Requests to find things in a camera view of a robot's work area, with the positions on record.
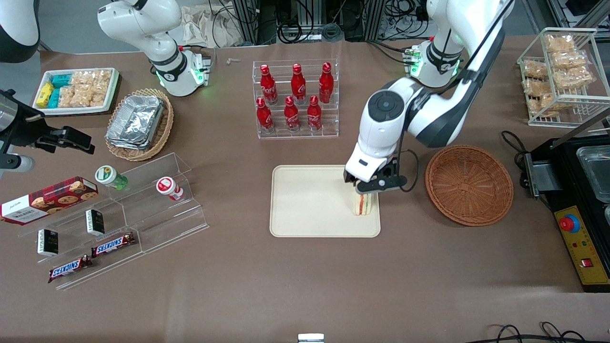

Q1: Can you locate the clear acrylic stepped shelf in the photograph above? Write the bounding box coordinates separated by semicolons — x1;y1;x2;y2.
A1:
18;152;210;291

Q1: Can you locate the small black white box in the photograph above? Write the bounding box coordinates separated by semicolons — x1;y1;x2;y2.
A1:
85;209;105;236
37;229;59;257

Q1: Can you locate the clear fried snack bag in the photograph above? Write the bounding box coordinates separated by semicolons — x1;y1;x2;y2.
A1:
521;61;549;80
523;78;556;96
551;51;588;70
555;67;594;91
529;93;570;118
545;34;576;52

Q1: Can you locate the red yogurt cup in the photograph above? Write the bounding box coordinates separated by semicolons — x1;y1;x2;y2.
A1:
156;177;184;202

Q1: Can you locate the stack of foil trays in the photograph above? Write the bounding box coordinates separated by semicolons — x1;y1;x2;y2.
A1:
106;94;165;151

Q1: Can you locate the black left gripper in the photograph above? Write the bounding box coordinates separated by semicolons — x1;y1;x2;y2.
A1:
344;160;399;197

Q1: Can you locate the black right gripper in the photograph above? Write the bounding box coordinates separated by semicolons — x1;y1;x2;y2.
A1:
14;109;95;154

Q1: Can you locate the clear glass container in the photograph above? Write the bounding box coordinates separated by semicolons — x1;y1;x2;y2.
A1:
576;145;610;204

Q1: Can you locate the black yellow control box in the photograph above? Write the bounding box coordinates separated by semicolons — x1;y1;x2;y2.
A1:
522;136;610;293

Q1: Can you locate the red cola bottle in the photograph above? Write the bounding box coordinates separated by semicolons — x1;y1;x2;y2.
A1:
260;64;278;106
291;63;307;103
284;96;301;132
256;98;275;133
319;62;334;104
307;95;323;131

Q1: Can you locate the red tartan cookie box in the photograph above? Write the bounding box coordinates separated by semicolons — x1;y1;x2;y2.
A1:
0;176;99;225

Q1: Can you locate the grey metal bar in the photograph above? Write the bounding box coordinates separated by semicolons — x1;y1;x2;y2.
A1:
553;113;610;149

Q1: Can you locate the crumpled beige paper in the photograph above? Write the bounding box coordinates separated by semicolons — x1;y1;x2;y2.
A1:
181;5;244;48

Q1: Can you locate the brown snickers bar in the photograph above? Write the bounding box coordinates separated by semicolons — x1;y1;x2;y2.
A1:
91;232;137;258
48;255;93;283

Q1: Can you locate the white snack tray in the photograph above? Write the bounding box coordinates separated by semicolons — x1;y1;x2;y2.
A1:
32;68;120;116

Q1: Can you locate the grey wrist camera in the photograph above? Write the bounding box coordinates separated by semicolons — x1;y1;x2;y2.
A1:
356;175;408;194
0;154;36;175

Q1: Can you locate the beige rectangular tray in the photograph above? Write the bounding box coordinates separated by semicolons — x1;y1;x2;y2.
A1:
270;165;381;238

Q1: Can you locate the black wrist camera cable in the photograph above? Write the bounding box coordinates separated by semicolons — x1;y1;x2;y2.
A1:
397;150;420;193

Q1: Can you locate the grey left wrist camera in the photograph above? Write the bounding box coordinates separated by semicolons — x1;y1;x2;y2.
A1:
356;175;408;194

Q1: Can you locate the green yogurt cup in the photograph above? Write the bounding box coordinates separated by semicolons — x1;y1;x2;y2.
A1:
95;165;129;191

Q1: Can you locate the black coiled cable bundle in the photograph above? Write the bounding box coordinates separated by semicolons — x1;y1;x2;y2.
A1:
276;19;345;44

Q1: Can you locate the round brown wicker basket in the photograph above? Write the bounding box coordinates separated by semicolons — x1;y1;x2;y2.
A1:
425;145;514;227

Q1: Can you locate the yellow snack packet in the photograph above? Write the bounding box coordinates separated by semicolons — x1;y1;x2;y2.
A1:
36;82;54;108

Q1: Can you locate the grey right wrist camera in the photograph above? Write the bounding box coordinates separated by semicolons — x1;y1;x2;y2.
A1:
0;154;36;175

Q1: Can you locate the grey metal bracket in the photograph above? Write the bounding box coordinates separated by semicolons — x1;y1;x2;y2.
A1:
523;152;557;199

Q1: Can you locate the white wire rack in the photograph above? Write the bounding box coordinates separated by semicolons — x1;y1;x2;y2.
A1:
517;28;610;128

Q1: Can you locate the black floor cable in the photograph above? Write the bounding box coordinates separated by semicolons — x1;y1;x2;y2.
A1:
477;322;610;343

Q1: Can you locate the oval light wicker basket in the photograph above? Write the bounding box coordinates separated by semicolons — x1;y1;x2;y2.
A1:
105;88;174;161

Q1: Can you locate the clear acrylic bottle rack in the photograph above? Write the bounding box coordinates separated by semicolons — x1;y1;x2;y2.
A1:
252;59;340;140

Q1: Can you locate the triangular sandwich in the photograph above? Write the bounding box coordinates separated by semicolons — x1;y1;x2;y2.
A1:
353;192;374;216

